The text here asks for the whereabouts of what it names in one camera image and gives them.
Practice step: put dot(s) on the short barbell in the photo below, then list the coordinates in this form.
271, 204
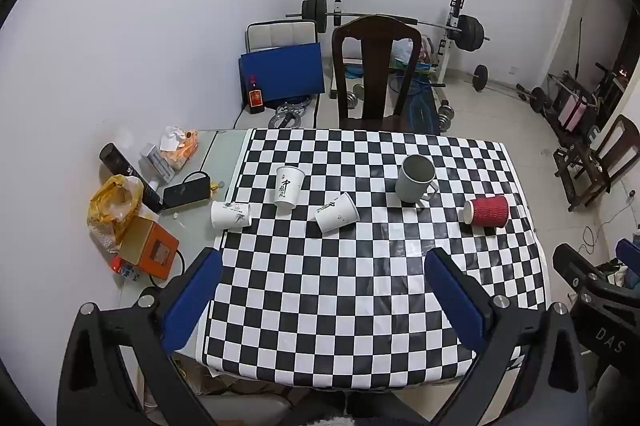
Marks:
535, 98

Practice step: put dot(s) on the yellow plastic bag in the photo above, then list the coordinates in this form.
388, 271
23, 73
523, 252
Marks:
112, 206

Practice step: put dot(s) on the brown wooden chair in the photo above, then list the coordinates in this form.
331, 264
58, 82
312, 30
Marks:
607, 155

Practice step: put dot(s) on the white barbell rack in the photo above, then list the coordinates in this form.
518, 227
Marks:
454, 13

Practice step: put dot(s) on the black metal frame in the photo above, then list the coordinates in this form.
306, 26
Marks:
575, 85

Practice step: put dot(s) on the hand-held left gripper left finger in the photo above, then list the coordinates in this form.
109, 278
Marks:
192, 301

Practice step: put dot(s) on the orange snack packet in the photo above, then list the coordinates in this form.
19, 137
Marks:
184, 150

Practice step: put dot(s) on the black power bank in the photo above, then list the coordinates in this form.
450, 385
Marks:
186, 192

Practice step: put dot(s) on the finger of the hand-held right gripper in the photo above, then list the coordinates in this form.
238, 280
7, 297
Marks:
572, 263
627, 253

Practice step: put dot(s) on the white padded chair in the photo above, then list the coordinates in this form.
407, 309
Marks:
280, 34

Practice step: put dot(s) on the black blue exercise mat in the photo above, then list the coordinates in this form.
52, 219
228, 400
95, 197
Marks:
419, 110

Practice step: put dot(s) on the red ribbed paper cup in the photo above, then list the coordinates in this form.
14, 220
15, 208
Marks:
487, 211

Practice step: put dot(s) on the crumpled white tissue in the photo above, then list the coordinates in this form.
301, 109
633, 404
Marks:
172, 135

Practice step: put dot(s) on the dark bottle red label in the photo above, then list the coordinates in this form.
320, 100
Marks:
255, 98

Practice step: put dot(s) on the pink bag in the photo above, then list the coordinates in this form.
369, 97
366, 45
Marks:
573, 111

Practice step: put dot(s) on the orange box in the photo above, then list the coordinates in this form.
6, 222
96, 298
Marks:
150, 248

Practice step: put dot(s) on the small red blue device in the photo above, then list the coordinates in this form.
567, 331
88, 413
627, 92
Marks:
125, 269

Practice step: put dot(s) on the chrome dumbbell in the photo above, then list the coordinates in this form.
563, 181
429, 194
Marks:
353, 100
444, 115

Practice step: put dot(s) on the chrome weight plates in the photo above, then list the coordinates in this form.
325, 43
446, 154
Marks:
286, 114

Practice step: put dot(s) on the white paper cup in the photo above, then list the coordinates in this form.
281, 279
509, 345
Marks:
229, 214
288, 187
337, 213

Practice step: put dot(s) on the blue board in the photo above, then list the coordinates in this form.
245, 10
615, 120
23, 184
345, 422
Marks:
282, 73

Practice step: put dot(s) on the cardboard box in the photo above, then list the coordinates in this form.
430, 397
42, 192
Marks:
225, 376

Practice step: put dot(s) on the black white checkered tablecloth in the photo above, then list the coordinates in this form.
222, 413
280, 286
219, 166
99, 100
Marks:
370, 286

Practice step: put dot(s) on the clear plastic bag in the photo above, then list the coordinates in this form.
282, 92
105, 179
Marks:
405, 51

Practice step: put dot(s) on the grey tissue pack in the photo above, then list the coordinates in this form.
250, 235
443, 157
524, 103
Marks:
157, 163

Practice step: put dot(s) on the black cylinder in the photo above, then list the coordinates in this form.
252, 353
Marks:
120, 160

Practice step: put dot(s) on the grey mug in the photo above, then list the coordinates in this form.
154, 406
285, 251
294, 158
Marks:
412, 186

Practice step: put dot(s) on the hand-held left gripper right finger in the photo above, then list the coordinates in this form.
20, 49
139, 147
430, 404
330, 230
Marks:
457, 301

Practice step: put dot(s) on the long barbell black plates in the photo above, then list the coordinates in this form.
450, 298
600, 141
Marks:
470, 31

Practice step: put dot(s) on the dark wooden chair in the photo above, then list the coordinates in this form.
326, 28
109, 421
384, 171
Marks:
376, 70

